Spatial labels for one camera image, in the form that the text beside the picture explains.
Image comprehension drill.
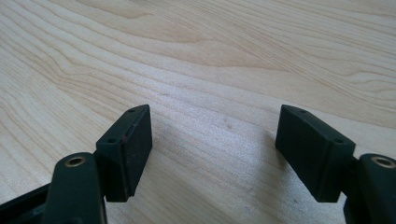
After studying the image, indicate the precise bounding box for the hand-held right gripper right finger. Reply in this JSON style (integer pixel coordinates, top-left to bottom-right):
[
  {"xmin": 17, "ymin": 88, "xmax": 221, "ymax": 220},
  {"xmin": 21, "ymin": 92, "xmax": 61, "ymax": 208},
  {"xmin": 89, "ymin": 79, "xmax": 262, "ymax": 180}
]
[{"xmin": 275, "ymin": 104, "xmax": 396, "ymax": 224}]

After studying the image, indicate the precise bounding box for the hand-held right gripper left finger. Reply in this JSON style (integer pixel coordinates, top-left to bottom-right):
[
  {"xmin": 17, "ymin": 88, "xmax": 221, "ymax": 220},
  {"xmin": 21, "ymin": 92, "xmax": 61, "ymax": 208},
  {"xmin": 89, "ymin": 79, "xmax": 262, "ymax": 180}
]
[{"xmin": 41, "ymin": 104, "xmax": 153, "ymax": 224}]

